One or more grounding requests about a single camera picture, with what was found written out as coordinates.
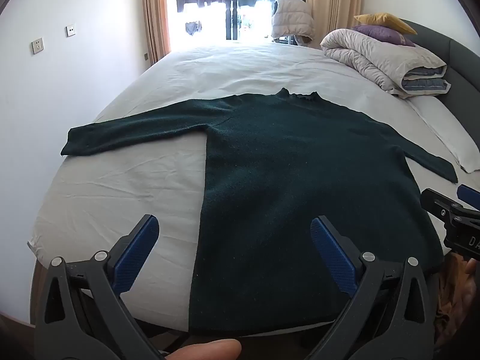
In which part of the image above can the person's left hand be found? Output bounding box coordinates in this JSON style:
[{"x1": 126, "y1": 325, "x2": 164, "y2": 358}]
[{"x1": 167, "y1": 339, "x2": 242, "y2": 360}]

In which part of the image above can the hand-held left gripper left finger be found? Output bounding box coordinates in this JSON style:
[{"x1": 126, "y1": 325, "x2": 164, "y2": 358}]
[{"x1": 34, "y1": 214, "x2": 166, "y2": 360}]

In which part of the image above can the person's right hand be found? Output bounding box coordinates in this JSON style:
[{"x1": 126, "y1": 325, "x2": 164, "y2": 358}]
[{"x1": 459, "y1": 259, "x2": 480, "y2": 319}]

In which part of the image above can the purple pillow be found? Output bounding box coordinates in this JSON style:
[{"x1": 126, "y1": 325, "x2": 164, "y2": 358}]
[{"x1": 352, "y1": 25, "x2": 417, "y2": 47}]

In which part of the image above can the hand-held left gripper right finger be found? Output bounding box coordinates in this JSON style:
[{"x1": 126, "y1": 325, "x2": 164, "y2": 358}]
[{"x1": 305, "y1": 215, "x2": 439, "y2": 360}]

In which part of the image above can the white pillow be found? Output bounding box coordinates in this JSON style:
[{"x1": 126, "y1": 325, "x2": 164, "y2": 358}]
[{"x1": 407, "y1": 95, "x2": 480, "y2": 175}]

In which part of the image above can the dark green sweater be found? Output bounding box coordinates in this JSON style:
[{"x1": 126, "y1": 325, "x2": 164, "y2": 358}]
[{"x1": 61, "y1": 87, "x2": 459, "y2": 336}]

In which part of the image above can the beige puffer jacket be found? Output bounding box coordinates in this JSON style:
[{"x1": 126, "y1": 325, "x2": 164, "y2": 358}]
[{"x1": 271, "y1": 0, "x2": 315, "y2": 47}]

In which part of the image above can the bed with white sheet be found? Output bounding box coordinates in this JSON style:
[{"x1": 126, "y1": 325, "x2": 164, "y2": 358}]
[{"x1": 27, "y1": 41, "x2": 480, "y2": 335}]

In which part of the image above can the yellow pillow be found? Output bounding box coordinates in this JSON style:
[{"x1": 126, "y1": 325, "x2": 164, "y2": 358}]
[{"x1": 353, "y1": 12, "x2": 418, "y2": 35}]

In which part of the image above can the grey upholstered headboard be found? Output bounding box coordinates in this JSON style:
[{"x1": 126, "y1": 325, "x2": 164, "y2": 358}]
[{"x1": 399, "y1": 19, "x2": 480, "y2": 121}]

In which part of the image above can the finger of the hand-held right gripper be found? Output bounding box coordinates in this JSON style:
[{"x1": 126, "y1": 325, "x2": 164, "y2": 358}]
[
  {"x1": 420, "y1": 188, "x2": 464, "y2": 229},
  {"x1": 457, "y1": 184, "x2": 480, "y2": 211}
]

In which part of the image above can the folded beige duvet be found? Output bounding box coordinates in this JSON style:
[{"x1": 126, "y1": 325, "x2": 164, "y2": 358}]
[{"x1": 320, "y1": 28, "x2": 452, "y2": 100}]

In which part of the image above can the black balcony door frame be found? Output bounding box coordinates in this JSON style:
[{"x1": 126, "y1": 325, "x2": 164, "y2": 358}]
[{"x1": 165, "y1": 0, "x2": 308, "y2": 46}]

